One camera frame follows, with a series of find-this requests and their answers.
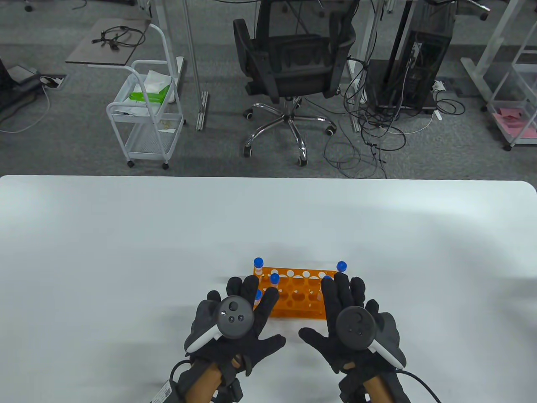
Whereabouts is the person's right hand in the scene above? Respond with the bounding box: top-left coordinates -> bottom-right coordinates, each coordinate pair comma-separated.
299,272 -> 407,375

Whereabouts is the person's left hand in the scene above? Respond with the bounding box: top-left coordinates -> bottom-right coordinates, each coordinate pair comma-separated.
184,275 -> 287,377

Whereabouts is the orange test tube rack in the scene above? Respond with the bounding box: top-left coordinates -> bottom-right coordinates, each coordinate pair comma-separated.
253,269 -> 339,321

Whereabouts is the person's left forearm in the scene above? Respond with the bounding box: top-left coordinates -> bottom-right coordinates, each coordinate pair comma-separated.
185,360 -> 223,403

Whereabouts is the person's right forearm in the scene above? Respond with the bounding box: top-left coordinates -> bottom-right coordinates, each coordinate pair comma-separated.
362,375 -> 396,403

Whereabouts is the white and black hand controller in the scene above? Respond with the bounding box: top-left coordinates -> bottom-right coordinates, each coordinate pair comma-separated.
335,306 -> 407,370
185,296 -> 255,353

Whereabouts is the black wrist sensor module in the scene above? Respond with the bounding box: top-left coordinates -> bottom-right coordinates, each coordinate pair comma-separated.
218,376 -> 244,403
338,375 -> 366,403

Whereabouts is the white desk leg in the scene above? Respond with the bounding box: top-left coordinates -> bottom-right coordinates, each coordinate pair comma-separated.
461,0 -> 523,102
182,0 -> 209,131
352,0 -> 386,133

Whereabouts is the black office chair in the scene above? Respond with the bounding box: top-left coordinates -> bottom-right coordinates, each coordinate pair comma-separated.
233,0 -> 357,167

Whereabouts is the white rolling cart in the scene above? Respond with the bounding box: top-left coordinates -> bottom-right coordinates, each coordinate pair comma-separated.
106,23 -> 186,170

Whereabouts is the pink sheet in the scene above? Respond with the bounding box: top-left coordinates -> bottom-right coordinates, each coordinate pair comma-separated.
492,107 -> 537,141

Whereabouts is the black computer tower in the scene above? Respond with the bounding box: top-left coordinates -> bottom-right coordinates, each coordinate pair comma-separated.
364,0 -> 456,115

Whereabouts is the green packet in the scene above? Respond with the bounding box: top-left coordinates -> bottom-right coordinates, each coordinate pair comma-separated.
129,85 -> 171,104

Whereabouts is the white crumpled paper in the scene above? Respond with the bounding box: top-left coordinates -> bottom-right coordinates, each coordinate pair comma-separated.
144,70 -> 176,103

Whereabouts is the floor outlet box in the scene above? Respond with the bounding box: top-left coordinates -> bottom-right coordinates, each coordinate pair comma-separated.
39,74 -> 68,90

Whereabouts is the brown side table top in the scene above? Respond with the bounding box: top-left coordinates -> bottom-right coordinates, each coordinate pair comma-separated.
66,18 -> 152,66

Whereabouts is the black equipment base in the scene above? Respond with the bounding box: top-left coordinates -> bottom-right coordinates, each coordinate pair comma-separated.
0,57 -> 42,113

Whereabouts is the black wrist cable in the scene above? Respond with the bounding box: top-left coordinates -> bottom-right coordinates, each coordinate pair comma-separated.
394,368 -> 443,403
169,359 -> 194,383

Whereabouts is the tangle of floor cables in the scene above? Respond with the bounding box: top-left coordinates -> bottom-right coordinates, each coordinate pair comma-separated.
322,55 -> 466,180

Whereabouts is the white wire shelf cart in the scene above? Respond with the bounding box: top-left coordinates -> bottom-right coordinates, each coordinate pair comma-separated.
480,25 -> 537,152

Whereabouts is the white floor cable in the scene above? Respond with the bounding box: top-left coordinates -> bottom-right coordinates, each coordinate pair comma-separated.
0,86 -> 51,134

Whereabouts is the black coiled cable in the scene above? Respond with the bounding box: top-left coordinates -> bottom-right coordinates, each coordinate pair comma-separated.
91,26 -> 146,52

